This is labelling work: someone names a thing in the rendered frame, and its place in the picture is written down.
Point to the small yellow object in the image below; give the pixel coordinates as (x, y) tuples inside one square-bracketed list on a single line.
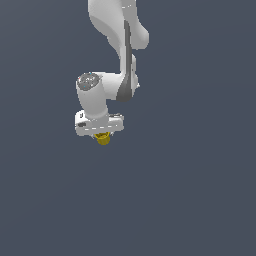
[(103, 138)]

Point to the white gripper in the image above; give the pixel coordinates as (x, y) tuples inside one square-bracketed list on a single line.
[(100, 126)]

